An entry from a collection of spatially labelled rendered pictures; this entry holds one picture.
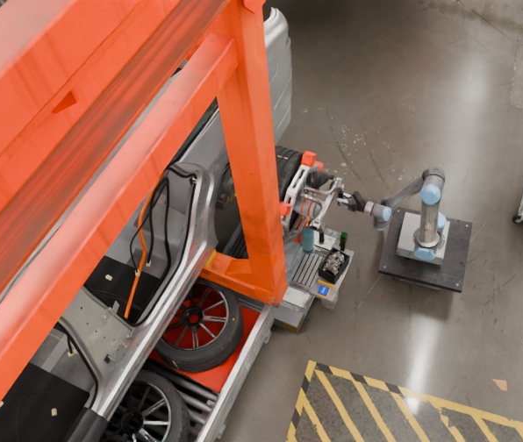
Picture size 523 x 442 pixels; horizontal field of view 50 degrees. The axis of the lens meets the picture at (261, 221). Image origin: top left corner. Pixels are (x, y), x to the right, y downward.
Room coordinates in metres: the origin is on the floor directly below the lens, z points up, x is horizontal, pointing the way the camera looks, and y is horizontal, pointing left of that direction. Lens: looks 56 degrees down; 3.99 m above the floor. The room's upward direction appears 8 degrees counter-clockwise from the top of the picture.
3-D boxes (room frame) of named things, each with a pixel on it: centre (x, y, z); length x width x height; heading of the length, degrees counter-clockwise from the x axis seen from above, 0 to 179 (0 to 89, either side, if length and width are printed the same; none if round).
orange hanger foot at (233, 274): (1.87, 0.28, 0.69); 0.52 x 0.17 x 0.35; 57
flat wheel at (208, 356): (1.63, 0.56, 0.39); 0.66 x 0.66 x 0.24
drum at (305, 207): (2.14, -0.33, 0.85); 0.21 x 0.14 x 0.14; 57
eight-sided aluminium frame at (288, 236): (2.18, -0.27, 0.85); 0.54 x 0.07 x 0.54; 147
